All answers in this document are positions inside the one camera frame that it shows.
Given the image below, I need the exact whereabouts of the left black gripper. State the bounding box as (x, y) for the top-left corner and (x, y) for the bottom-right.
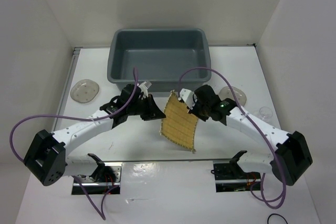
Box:
(127, 94), (166, 121)

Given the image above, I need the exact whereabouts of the clear glass plate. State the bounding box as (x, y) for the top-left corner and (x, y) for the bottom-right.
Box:
(218, 86), (247, 106)
(70, 79), (100, 103)

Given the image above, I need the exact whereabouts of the yellow bamboo mat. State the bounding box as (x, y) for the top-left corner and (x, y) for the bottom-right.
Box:
(160, 90), (198, 153)

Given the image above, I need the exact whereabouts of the clear plastic cup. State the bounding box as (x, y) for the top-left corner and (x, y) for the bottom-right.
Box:
(257, 106), (273, 123)

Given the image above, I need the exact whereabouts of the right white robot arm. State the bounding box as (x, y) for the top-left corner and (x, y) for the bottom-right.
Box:
(180, 84), (313, 186)

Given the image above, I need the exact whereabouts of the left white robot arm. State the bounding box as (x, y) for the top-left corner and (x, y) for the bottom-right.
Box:
(24, 84), (166, 186)

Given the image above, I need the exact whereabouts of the grey plastic bin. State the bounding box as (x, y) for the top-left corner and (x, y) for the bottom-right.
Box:
(107, 28), (212, 92)

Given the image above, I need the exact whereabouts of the black rubber band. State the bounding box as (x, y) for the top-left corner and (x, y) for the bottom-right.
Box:
(266, 213), (288, 224)

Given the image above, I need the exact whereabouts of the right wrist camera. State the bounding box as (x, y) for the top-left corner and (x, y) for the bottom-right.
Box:
(179, 88), (197, 110)

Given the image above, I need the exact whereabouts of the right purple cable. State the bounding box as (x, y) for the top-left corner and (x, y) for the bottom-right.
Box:
(176, 67), (287, 208)

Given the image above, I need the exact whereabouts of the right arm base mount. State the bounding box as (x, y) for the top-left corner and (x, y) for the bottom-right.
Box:
(211, 151), (261, 193)

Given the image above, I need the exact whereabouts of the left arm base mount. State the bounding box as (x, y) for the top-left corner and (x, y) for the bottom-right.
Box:
(71, 153), (123, 195)

